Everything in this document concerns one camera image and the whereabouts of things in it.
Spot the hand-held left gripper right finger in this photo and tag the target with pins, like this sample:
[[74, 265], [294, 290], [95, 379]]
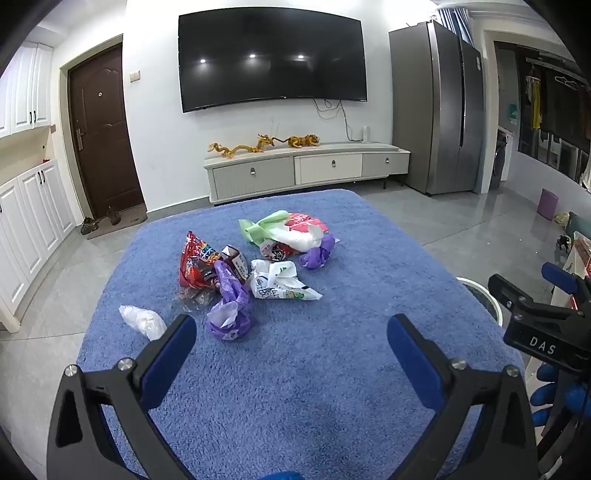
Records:
[[415, 360]]

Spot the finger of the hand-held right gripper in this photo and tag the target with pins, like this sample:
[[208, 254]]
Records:
[[508, 290], [561, 278]]

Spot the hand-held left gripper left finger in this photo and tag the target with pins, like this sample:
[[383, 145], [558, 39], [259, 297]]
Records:
[[168, 357]]

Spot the clear plastic wrapper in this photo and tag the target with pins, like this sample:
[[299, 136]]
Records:
[[196, 301]]

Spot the large purple plastic bag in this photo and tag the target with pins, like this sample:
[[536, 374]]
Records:
[[228, 318]]

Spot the red snack bag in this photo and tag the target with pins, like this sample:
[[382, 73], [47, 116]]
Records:
[[196, 263]]

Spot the brown drink carton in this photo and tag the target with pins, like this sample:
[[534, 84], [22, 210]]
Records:
[[235, 263]]

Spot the white green printed plastic bag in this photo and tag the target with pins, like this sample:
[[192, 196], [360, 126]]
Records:
[[272, 282]]

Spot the small purple plastic bag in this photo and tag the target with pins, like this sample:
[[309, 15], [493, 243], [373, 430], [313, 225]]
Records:
[[316, 254]]

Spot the red white noodle packet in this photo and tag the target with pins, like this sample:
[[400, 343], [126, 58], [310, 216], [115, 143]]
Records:
[[274, 252]]

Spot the white translucent plastic bag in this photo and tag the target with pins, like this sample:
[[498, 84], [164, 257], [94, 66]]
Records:
[[295, 240]]

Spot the pink snack packet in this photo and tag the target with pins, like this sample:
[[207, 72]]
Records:
[[304, 222]]

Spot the person's right hand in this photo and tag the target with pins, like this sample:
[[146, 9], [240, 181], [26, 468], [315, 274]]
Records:
[[545, 395]]

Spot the red white box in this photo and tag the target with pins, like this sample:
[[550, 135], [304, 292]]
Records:
[[581, 254]]

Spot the purple waste bin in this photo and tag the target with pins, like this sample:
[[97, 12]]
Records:
[[547, 205]]

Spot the blue fluffy blanket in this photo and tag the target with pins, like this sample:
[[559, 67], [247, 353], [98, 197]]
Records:
[[300, 392]]

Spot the brown doormat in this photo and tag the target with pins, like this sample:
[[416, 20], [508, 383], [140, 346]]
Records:
[[129, 226]]

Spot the brown shoe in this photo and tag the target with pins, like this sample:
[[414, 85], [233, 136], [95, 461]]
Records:
[[89, 226], [113, 216]]

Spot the yellow hanging garment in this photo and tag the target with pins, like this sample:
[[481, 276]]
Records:
[[536, 104]]

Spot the white lower cabinet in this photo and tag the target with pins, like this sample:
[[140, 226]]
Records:
[[32, 221]]

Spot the grey refrigerator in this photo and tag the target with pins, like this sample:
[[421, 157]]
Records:
[[429, 110]]

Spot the white power strip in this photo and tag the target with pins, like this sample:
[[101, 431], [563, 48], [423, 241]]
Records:
[[367, 134]]

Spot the white grey television console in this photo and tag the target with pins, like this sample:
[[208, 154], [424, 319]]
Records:
[[277, 173]]

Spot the long golden dragon figurine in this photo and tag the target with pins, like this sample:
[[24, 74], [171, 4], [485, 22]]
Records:
[[233, 150]]

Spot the brown entrance door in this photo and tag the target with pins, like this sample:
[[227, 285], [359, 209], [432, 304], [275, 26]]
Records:
[[101, 138]]

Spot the small golden dragon figurine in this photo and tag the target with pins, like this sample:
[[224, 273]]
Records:
[[270, 141]]

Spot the golden tiger figurine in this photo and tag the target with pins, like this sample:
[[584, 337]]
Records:
[[304, 140]]

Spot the blue striped curtain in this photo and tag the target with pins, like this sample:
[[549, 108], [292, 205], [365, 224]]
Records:
[[455, 23]]

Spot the wall light switch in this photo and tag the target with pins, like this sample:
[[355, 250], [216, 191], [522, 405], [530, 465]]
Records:
[[134, 76]]

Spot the white upper wall cabinet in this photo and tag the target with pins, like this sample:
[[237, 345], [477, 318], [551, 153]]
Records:
[[27, 87]]

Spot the black wall television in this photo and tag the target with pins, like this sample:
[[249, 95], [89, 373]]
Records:
[[272, 55]]

